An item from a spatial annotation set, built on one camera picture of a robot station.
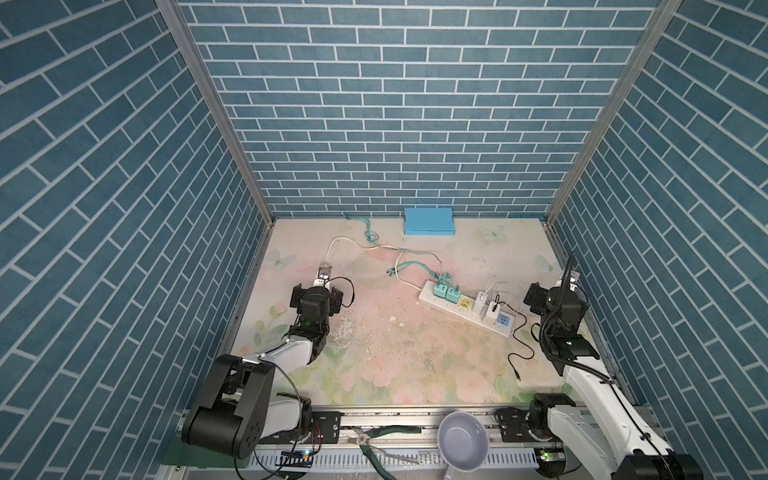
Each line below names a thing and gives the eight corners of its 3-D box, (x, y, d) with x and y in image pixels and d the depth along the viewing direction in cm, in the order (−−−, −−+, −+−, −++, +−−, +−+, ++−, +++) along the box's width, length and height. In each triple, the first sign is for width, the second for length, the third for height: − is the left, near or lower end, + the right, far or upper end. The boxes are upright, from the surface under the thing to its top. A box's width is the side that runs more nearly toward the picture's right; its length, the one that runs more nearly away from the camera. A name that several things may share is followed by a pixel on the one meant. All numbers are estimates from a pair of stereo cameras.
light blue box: (404, 235, 119) (404, 229, 117) (404, 213, 127) (404, 208, 125) (454, 235, 119) (455, 230, 117) (450, 214, 127) (451, 208, 125)
